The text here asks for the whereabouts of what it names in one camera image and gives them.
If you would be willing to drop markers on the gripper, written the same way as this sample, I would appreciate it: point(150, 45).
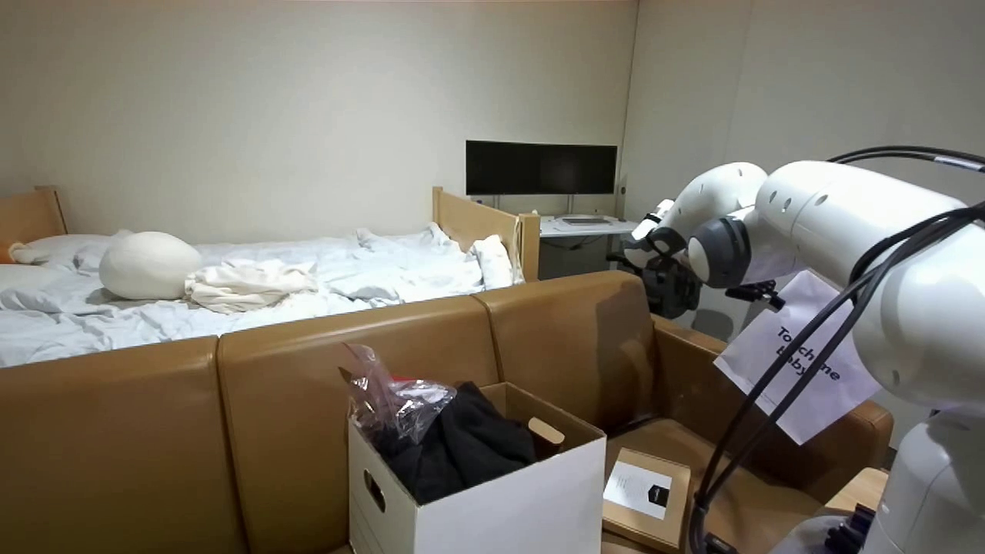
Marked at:
point(674, 291)

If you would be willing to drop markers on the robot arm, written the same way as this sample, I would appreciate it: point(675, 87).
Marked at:
point(846, 231)

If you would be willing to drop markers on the small brown cardboard box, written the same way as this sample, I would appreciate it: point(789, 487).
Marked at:
point(645, 492)

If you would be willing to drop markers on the white cardboard box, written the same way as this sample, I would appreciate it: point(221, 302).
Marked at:
point(523, 508)

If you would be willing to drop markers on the clear plastic bag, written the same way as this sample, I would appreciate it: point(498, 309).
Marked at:
point(385, 400)

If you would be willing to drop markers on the tan leather sofa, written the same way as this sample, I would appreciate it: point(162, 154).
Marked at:
point(292, 400)

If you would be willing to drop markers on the white desk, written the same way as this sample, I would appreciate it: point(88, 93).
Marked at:
point(592, 228)

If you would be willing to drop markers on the grey keyboard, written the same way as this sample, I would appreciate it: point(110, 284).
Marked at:
point(585, 221)

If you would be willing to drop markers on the white paper sign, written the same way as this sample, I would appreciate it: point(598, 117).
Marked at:
point(800, 362)

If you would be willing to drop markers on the black monitor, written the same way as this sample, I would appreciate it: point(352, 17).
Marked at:
point(539, 167)

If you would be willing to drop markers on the wooden bed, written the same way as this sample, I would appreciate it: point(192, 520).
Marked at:
point(477, 223)

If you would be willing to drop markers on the black cloth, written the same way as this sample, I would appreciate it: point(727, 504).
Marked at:
point(462, 446)

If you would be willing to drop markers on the white duvet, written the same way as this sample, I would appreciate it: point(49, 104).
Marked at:
point(346, 277)

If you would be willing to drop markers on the cream cloth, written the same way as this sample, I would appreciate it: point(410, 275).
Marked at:
point(246, 285)

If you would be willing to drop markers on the round cream cushion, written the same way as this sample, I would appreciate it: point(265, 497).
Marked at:
point(146, 265)

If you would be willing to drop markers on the white pillow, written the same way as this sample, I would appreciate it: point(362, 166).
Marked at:
point(54, 248)

